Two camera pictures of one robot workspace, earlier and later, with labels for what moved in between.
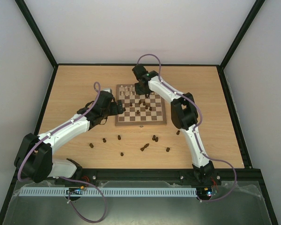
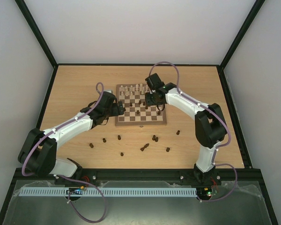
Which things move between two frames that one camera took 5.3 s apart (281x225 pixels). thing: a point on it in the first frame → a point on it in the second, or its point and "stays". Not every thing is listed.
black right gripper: x=143 y=89 → x=150 y=99
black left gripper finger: x=120 y=107 stays
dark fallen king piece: x=145 y=146 stays
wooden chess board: x=140 y=110 stays
